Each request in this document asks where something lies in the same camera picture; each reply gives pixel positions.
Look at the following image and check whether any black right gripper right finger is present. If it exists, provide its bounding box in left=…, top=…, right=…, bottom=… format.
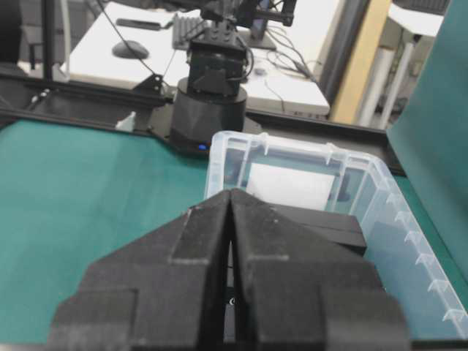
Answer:
left=230, top=189, right=410, bottom=350

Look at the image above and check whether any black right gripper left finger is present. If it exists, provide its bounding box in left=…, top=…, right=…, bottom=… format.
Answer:
left=47, top=191, right=230, bottom=350

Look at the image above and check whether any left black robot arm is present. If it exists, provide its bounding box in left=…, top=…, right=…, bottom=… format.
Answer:
left=168, top=1, right=296, bottom=154

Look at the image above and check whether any white paper sheet in case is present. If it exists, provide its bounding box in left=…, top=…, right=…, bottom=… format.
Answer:
left=246, top=163, right=334, bottom=211

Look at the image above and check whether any clear plastic storage case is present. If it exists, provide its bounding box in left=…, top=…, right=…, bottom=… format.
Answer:
left=205, top=131, right=467, bottom=339

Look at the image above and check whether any black computer mouse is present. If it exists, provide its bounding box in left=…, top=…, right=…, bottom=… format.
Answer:
left=111, top=40, right=149, bottom=59

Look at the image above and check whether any black monitor stand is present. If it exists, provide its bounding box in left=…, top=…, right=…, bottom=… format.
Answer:
left=238, top=19, right=276, bottom=50

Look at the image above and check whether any white desk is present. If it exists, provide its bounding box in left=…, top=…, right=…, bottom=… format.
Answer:
left=66, top=1, right=330, bottom=116

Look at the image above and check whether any black keyboard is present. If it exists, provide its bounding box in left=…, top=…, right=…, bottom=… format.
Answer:
left=172, top=15, right=208, bottom=51

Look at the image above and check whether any black phone on desk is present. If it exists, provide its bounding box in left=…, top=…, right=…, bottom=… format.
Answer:
left=116, top=18, right=162, bottom=31

